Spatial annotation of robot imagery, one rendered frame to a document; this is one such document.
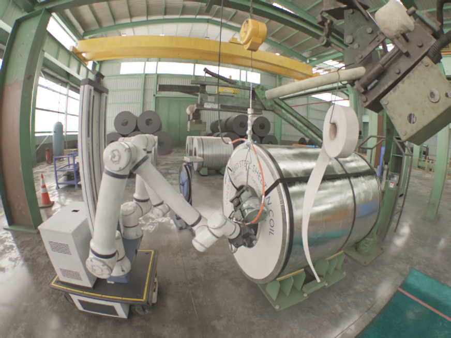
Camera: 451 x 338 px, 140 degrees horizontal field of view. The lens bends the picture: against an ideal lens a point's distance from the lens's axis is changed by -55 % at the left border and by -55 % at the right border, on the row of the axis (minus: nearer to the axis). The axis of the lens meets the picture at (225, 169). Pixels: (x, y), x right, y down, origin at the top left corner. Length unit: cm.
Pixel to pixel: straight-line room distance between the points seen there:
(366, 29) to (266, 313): 188
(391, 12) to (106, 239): 131
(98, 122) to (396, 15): 160
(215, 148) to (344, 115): 590
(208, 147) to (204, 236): 544
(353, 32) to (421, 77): 31
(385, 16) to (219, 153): 607
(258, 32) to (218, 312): 210
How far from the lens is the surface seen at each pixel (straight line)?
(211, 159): 625
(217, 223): 86
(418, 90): 50
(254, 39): 126
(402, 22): 58
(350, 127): 52
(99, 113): 146
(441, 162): 524
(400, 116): 50
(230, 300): 182
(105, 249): 101
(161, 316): 174
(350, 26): 74
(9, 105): 389
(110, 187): 84
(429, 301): 264
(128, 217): 160
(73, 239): 137
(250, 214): 111
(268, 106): 216
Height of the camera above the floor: 142
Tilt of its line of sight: 10 degrees down
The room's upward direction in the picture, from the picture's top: 2 degrees clockwise
